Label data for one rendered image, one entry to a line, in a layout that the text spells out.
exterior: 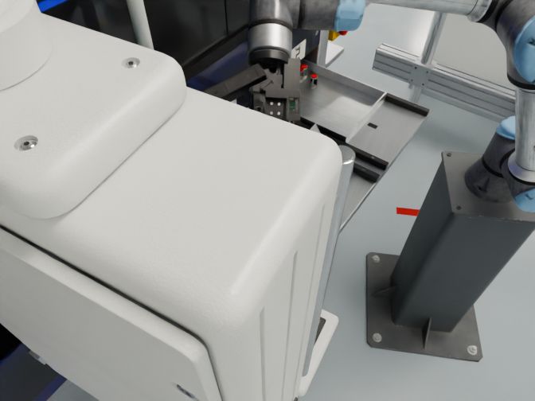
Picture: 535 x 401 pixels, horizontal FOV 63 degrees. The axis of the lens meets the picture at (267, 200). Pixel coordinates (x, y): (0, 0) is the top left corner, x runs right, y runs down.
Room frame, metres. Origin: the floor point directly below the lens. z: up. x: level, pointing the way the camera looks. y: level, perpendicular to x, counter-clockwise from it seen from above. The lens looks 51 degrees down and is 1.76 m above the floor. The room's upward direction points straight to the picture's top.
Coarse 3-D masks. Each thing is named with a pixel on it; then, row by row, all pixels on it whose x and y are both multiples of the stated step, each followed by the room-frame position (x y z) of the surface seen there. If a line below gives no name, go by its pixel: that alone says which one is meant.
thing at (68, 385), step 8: (64, 384) 0.34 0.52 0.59; (72, 384) 0.35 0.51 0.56; (56, 392) 0.32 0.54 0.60; (64, 392) 0.33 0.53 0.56; (72, 392) 0.34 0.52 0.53; (80, 392) 0.35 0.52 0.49; (48, 400) 0.30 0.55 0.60; (56, 400) 0.31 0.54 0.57; (64, 400) 0.32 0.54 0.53; (72, 400) 0.33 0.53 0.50; (80, 400) 0.34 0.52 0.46; (88, 400) 0.35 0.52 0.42; (96, 400) 0.36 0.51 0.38
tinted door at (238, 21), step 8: (232, 0) 0.97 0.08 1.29; (240, 0) 0.99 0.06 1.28; (248, 0) 1.01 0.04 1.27; (232, 8) 0.96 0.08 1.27; (240, 8) 0.99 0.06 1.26; (248, 8) 1.01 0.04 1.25; (232, 16) 0.96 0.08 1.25; (240, 16) 0.99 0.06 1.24; (248, 16) 1.01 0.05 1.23; (232, 24) 0.96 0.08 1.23; (240, 24) 0.99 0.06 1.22; (232, 32) 0.96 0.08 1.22
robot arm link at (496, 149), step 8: (504, 120) 0.88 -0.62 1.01; (512, 120) 0.88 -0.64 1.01; (496, 128) 0.89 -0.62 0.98; (504, 128) 0.85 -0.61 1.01; (512, 128) 0.84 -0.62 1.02; (496, 136) 0.86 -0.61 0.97; (504, 136) 0.84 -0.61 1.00; (512, 136) 0.82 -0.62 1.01; (496, 144) 0.85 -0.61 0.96; (504, 144) 0.83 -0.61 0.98; (512, 144) 0.81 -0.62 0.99; (488, 152) 0.86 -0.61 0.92; (496, 152) 0.83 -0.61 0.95; (504, 152) 0.81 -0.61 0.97; (512, 152) 0.79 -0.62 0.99; (488, 160) 0.84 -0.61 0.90; (496, 160) 0.82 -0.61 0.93; (504, 160) 0.79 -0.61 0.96; (496, 168) 0.82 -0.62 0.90
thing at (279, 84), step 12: (252, 60) 0.63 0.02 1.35; (264, 60) 0.63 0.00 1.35; (276, 60) 0.63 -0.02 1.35; (288, 60) 0.64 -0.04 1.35; (276, 72) 0.62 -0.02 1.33; (288, 72) 0.62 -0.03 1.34; (264, 84) 0.60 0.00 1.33; (276, 84) 0.60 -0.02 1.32; (288, 84) 0.60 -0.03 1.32; (252, 96) 0.57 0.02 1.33; (264, 96) 0.57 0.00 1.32; (276, 96) 0.57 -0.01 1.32; (288, 96) 0.57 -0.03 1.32; (300, 96) 0.57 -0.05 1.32; (264, 108) 0.55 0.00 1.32; (276, 108) 0.56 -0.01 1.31; (288, 108) 0.56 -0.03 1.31; (300, 108) 0.56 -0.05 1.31; (288, 120) 0.54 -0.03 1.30
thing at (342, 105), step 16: (304, 80) 1.24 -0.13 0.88; (320, 80) 1.24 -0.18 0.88; (336, 80) 1.24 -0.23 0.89; (352, 80) 1.20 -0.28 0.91; (304, 96) 1.15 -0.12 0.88; (320, 96) 1.15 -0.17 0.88; (336, 96) 1.15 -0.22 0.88; (352, 96) 1.15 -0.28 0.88; (368, 96) 1.15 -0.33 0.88; (384, 96) 1.12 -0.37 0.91; (304, 112) 1.07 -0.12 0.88; (320, 112) 1.07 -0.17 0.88; (336, 112) 1.07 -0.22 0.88; (352, 112) 1.07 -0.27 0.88; (368, 112) 1.03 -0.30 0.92; (320, 128) 0.97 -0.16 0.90; (336, 128) 1.00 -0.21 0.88; (352, 128) 1.00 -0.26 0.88
